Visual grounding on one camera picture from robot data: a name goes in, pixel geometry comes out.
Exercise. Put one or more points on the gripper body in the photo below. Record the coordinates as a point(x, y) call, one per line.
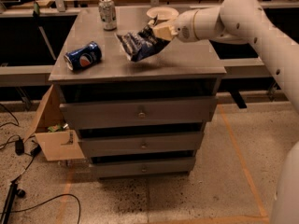
point(183, 28)

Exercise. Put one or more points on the blue chip bag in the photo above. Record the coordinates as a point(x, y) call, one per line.
point(141, 45)

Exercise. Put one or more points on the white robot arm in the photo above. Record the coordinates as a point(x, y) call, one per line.
point(246, 21)

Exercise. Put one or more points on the silver green 7up can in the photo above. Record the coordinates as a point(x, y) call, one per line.
point(108, 14)

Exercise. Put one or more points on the blue pepsi can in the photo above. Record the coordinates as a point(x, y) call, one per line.
point(81, 58)

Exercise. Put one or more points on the white bowl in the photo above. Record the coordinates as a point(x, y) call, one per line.
point(162, 13)

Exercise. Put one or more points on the top grey drawer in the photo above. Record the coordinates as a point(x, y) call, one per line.
point(114, 114)

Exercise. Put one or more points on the grey drawer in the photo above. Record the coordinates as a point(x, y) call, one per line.
point(140, 144)
point(114, 114)
point(151, 167)

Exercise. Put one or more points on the grey drawer cabinet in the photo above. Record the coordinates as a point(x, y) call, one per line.
point(180, 70)

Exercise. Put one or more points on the middle grey drawer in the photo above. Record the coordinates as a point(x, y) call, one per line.
point(140, 144)

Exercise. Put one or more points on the bottom grey drawer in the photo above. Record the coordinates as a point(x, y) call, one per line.
point(151, 167)

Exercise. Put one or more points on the open cardboard box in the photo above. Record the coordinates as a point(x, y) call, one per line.
point(57, 141)

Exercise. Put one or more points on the black power adapter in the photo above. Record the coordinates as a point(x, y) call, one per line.
point(19, 147)

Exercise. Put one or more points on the black stand foot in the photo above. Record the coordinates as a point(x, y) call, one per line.
point(13, 192)

